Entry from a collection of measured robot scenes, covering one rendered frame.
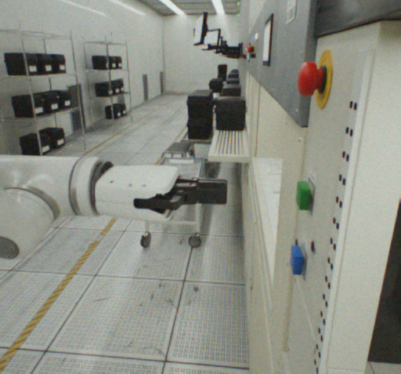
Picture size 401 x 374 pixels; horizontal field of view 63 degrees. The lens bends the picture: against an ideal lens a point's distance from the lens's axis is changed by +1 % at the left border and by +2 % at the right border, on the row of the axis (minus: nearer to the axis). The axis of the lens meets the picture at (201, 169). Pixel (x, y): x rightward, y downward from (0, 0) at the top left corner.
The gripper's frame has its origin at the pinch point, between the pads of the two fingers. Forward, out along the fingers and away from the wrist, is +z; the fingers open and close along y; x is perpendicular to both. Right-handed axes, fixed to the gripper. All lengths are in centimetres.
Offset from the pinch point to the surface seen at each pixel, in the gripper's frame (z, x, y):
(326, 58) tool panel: 13.0, 17.3, 0.4
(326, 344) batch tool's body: 12.8, -11.0, 13.8
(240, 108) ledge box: 7, -21, -233
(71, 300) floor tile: -91, -120, -112
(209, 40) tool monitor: -36, 43, -452
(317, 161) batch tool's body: 13.1, 5.1, 1.5
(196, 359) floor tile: -12, -120, -79
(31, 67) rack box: -245, 8, -355
